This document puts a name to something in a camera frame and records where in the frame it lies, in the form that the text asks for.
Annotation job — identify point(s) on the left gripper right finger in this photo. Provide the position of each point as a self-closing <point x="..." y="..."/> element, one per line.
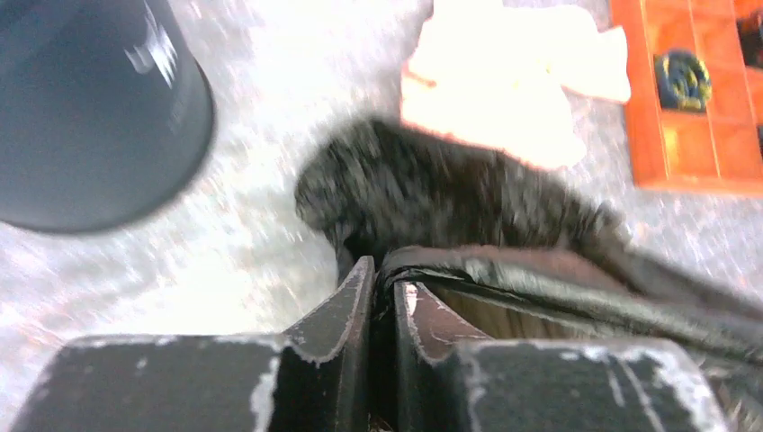
<point x="452" y="377"/>

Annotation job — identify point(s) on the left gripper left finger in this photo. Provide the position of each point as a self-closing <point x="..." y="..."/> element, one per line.
<point x="311" y="377"/>

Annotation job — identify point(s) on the black plastic trash bag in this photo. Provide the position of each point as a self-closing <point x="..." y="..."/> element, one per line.
<point x="376" y="187"/>

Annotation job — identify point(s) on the dark blue trash bin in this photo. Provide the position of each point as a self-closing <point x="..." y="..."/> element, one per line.
<point x="105" y="113"/>

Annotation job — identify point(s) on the rolled trash bag with yellow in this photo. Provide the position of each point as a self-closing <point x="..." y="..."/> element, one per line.
<point x="683" y="81"/>

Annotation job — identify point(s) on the rolled trash bag top right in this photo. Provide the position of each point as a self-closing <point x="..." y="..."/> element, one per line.
<point x="749" y="30"/>

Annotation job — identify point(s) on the pink crumpled cloth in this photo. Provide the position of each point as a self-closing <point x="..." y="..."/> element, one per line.
<point x="497" y="77"/>

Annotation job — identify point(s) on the orange wooden compartment tray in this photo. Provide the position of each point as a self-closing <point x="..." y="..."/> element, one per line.
<point x="716" y="151"/>

